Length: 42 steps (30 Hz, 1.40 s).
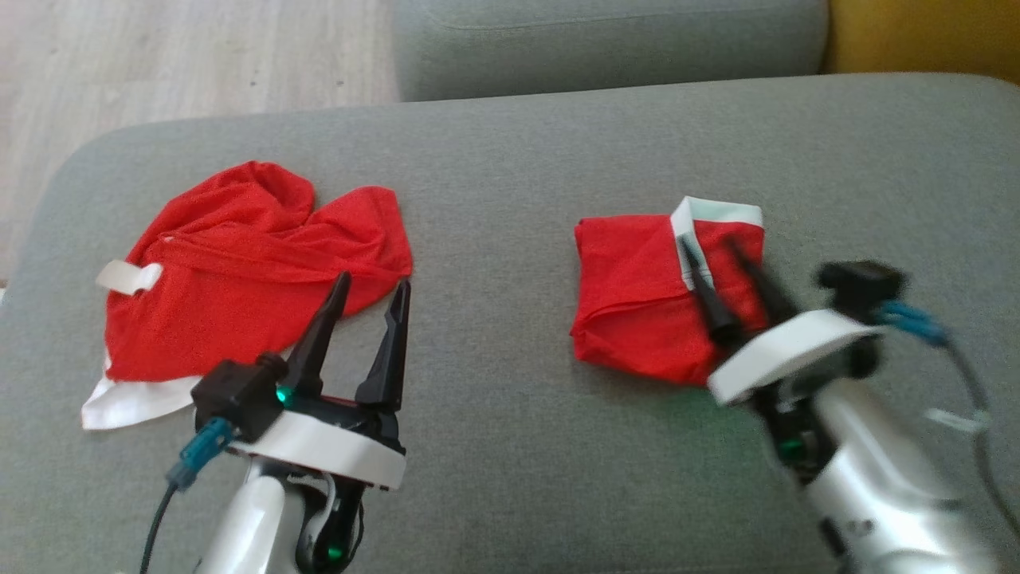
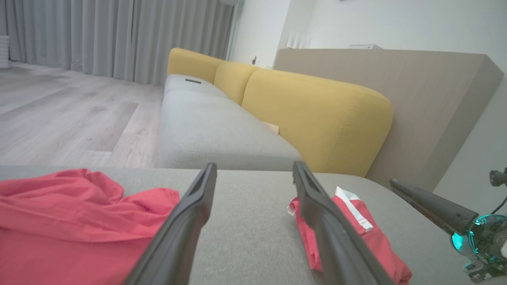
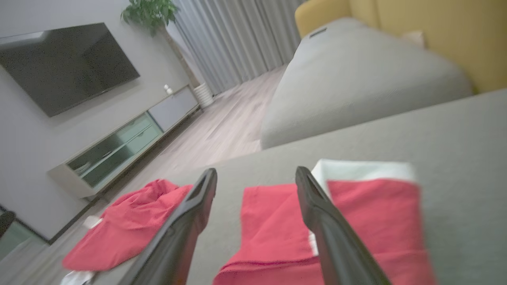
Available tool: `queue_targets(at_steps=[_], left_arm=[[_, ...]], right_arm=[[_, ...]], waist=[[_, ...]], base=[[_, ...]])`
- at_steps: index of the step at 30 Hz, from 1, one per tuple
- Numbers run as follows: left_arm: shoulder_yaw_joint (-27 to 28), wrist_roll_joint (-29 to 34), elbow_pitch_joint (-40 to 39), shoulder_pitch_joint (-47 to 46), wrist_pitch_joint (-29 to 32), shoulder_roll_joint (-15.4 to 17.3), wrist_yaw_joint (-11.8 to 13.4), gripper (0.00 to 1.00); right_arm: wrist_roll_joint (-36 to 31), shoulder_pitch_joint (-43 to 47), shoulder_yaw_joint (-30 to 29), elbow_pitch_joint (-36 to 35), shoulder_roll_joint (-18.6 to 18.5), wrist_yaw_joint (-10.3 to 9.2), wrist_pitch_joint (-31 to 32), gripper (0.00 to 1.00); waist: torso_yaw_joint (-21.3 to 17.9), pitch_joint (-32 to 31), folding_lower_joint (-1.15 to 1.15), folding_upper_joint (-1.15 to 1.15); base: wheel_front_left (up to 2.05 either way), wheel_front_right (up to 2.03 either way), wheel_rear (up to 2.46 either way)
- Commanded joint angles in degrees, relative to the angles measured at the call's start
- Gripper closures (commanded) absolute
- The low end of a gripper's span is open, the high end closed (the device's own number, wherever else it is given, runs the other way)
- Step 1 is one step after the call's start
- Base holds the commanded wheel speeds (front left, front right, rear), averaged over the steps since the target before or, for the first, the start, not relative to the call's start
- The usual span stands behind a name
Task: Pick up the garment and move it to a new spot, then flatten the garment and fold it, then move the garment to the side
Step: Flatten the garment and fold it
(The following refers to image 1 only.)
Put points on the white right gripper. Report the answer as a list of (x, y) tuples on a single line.
[(789, 347)]

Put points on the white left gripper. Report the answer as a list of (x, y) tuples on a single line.
[(335, 450)]

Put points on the red shorts with white waistband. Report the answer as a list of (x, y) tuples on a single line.
[(629, 279)]

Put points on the red jersey with white sleeves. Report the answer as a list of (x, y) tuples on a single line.
[(239, 255)]

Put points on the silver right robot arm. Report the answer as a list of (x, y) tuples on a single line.
[(876, 478)]

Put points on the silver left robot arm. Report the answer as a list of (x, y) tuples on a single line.
[(247, 526)]

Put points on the grey sofa seat cushion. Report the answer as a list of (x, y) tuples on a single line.
[(510, 159)]

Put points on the grey sofa backrest cushion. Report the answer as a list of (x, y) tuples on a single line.
[(606, 48)]

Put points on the yellow sofa backrest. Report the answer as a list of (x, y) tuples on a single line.
[(924, 36)]

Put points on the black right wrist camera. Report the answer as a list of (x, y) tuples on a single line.
[(861, 283)]

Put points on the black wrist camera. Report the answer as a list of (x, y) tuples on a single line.
[(861, 283), (235, 395)]

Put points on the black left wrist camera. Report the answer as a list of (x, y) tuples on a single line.
[(235, 395)]

